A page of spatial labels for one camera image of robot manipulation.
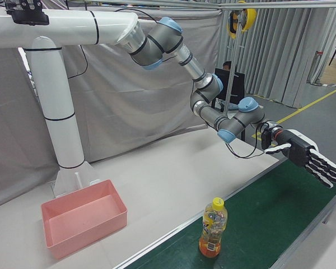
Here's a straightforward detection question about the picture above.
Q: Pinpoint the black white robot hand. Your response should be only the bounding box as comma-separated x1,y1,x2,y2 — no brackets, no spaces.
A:
264,129,336,189

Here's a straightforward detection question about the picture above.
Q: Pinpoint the pink plastic basket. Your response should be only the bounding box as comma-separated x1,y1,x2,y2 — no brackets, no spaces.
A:
41,179,128,259

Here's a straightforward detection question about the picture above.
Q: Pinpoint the green conveyor belt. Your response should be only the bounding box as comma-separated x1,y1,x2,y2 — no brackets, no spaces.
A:
111,156,336,269

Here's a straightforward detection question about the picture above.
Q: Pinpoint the black computer monitor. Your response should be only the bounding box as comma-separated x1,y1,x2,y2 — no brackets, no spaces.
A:
214,68,246,105

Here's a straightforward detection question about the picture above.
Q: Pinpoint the grey pleated curtain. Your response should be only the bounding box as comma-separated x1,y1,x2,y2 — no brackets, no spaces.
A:
218,7,336,109

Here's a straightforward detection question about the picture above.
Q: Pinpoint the orange drink bottle yellow cap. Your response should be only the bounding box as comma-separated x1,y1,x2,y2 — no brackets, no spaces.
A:
198,197,230,258

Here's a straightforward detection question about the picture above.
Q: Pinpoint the grey backdrop cloth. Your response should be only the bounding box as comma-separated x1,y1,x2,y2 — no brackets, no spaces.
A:
0,0,225,211

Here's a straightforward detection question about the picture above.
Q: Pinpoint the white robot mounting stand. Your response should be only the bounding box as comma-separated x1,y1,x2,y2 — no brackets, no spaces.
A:
0,7,139,197

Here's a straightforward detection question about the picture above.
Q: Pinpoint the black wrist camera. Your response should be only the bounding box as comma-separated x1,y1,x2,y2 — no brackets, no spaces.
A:
261,128,273,150

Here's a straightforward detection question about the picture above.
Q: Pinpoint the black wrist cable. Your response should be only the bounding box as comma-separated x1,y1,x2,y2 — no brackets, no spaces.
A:
225,123,269,160

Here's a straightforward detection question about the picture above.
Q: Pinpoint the aluminium cell frame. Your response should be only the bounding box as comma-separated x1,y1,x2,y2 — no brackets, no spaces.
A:
139,0,336,113

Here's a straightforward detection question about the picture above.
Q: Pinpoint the yellow cable reel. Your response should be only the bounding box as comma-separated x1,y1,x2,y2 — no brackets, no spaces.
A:
227,7,258,40

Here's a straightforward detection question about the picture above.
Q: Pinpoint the black stand cable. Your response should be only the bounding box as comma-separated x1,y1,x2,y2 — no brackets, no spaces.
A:
67,43,89,80

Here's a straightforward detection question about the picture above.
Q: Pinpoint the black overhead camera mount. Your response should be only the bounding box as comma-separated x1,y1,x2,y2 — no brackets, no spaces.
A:
4,0,50,26

